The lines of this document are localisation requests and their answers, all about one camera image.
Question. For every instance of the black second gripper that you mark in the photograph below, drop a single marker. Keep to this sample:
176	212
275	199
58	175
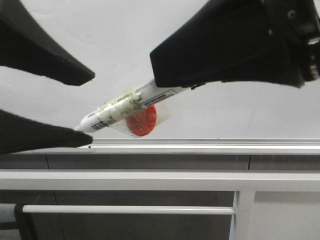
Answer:
273	41

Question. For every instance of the white black whiteboard marker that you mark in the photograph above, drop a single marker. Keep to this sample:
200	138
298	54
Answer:
136	112

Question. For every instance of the black stand post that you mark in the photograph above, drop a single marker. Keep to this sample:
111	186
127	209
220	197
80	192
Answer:
25	224

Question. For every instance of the white metal stand frame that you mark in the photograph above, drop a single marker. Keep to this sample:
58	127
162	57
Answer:
244	184

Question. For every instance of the white whiteboard with aluminium frame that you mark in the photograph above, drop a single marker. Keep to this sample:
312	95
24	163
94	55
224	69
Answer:
114	39

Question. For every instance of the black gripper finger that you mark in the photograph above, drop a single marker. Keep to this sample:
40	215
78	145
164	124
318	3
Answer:
26	46
18	134

